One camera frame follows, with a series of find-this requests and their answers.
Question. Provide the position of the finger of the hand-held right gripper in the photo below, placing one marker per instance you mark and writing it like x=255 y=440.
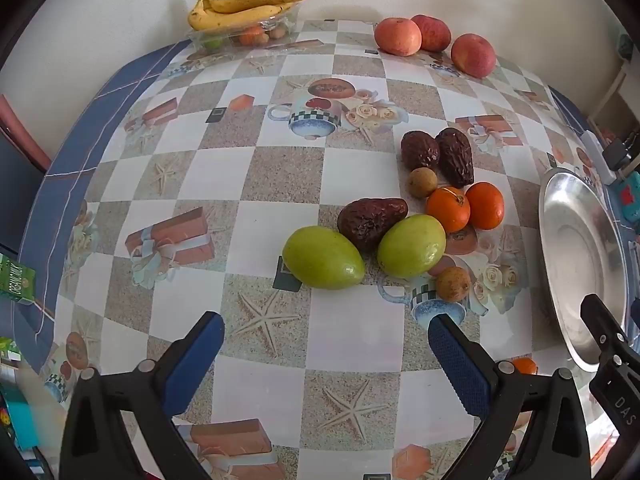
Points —
x=602 y=322

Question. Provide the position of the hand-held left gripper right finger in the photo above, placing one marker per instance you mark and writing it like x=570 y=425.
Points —
x=457 y=360

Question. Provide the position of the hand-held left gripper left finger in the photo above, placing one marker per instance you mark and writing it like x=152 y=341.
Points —
x=197 y=355

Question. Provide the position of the silver metal plate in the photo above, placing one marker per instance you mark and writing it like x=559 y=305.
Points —
x=575 y=260

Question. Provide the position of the orange tangerine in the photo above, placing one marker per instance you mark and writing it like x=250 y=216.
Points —
x=448 y=209
x=526 y=365
x=485 y=205

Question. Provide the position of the small brown longan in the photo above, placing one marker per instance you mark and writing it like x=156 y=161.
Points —
x=421 y=182
x=452 y=283

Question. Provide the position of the green mango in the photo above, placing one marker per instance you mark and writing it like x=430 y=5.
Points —
x=411 y=245
x=323 y=257

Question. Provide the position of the dark brown avocado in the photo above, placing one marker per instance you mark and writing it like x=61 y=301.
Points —
x=455 y=156
x=420 y=150
x=367 y=222

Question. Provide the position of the white power strip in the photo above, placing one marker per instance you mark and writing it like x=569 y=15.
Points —
x=597 y=155

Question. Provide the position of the black power adapter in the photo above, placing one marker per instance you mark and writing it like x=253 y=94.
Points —
x=620 y=152

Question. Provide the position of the teal box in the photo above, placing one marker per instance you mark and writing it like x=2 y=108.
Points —
x=20 y=415

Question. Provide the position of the printed checkered tablecloth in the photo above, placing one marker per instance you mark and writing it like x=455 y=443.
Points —
x=280 y=180

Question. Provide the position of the green carton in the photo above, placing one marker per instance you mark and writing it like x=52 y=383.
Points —
x=15 y=277

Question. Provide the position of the white wooden shelf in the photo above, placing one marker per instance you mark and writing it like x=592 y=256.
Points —
x=612 y=95

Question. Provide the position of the reddish chair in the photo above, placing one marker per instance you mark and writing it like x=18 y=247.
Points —
x=20 y=125

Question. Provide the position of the red apple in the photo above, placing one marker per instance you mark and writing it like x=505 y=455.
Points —
x=434 y=32
x=397 y=36
x=472 y=55

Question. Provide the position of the small green fruit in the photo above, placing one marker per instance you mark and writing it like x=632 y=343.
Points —
x=212 y=43

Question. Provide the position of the clear plastic container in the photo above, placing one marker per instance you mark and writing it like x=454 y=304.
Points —
x=230 y=41

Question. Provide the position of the small orange fruit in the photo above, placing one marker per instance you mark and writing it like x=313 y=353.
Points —
x=248 y=37

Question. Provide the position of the small tan longan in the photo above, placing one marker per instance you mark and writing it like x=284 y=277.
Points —
x=278 y=33

